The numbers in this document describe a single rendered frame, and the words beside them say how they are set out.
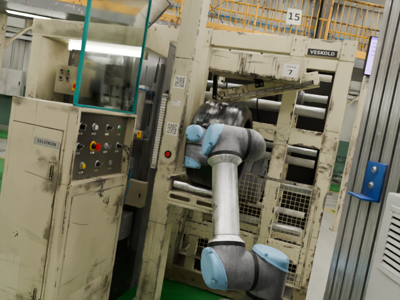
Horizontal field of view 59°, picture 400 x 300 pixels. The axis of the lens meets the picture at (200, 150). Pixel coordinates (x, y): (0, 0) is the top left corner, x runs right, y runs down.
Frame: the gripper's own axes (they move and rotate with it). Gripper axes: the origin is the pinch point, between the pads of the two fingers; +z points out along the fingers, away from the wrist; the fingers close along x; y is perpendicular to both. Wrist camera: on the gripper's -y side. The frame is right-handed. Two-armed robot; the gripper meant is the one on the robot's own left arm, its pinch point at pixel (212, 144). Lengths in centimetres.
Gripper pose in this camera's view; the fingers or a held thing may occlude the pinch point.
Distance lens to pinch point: 189.9
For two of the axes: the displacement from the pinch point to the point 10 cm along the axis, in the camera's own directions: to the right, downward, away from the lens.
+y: 2.1, -9.8, 0.1
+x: -9.3, -2.0, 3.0
